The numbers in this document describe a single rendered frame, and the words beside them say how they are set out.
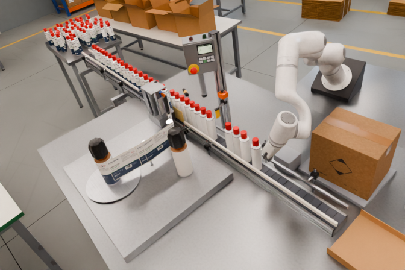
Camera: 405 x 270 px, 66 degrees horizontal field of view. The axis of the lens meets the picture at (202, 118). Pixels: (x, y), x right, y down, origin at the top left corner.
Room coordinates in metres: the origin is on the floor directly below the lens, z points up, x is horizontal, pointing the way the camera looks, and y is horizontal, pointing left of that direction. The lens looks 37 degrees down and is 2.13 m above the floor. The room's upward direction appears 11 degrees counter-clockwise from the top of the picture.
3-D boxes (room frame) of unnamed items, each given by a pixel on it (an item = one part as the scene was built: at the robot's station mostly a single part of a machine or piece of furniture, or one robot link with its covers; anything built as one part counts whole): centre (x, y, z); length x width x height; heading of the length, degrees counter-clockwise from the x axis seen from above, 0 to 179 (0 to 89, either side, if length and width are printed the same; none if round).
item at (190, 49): (1.56, -0.06, 1.38); 0.17 x 0.10 x 0.19; 88
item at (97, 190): (1.24, 0.55, 0.89); 0.31 x 0.31 x 0.01
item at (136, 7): (3.94, 0.44, 0.97); 0.45 x 0.44 x 0.37; 134
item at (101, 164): (1.24, 0.55, 1.04); 0.09 x 0.09 x 0.29
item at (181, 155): (1.20, 0.15, 1.03); 0.09 x 0.09 x 0.30
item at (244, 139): (1.20, -0.19, 0.98); 0.05 x 0.05 x 0.20
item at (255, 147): (1.13, -0.23, 0.98); 0.05 x 0.05 x 0.20
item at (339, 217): (1.42, -0.05, 0.86); 1.65 x 0.08 x 0.04; 33
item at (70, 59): (3.45, 1.16, 0.46); 0.72 x 0.62 x 0.93; 33
